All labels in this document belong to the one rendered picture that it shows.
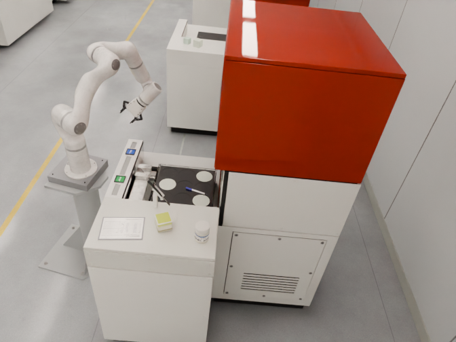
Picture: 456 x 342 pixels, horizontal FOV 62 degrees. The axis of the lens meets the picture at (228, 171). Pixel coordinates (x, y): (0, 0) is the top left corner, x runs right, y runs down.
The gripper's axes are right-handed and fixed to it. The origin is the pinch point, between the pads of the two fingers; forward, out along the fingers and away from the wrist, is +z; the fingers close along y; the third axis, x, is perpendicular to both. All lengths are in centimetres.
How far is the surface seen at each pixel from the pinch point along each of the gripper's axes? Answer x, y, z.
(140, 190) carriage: 47, -38, 3
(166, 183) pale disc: 40, -45, -9
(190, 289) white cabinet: 87, -88, -2
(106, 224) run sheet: 84, -34, 6
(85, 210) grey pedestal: 37, -26, 50
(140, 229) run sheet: 83, -47, -6
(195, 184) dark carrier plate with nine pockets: 36, -58, -20
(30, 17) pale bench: -355, 225, 186
